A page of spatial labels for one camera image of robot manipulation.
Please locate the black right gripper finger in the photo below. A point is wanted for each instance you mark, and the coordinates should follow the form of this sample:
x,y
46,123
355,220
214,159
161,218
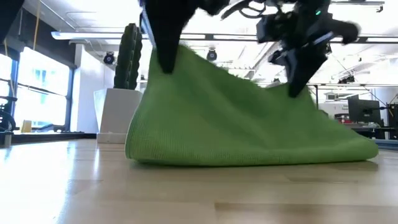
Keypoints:
x,y
303,71
278,57

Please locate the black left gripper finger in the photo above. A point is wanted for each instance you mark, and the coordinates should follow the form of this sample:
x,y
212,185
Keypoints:
x,y
166,40

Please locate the green towel with white label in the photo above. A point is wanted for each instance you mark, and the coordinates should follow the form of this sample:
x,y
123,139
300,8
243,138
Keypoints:
x,y
233,124

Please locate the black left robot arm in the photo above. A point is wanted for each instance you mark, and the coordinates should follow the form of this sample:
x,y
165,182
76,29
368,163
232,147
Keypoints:
x,y
6,119

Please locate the tall green cactus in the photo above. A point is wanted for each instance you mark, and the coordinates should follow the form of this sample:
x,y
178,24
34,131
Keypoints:
x,y
127,56

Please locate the black ceiling spotlight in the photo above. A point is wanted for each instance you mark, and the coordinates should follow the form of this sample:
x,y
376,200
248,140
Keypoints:
x,y
346,79

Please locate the round black ceiling speaker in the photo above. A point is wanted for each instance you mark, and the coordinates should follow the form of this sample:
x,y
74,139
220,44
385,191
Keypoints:
x,y
109,58
211,55

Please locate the black computer monitor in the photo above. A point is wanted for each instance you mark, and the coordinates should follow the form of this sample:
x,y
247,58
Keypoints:
x,y
363,110

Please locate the long ceiling light strip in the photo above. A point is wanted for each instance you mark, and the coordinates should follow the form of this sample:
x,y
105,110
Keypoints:
x,y
93,35

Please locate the white plant pot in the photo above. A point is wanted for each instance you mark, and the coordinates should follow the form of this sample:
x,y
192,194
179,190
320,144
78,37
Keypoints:
x,y
116,112

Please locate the black background box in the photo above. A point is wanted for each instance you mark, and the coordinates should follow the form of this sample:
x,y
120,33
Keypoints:
x,y
393,118

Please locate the large bright window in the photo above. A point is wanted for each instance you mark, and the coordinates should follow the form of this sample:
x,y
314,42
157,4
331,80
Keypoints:
x,y
43,77

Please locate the small yellow box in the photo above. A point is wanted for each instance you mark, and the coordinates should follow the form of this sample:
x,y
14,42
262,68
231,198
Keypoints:
x,y
26,126

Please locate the black background table frame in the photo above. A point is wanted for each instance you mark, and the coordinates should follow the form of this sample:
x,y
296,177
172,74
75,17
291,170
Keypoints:
x,y
316,96

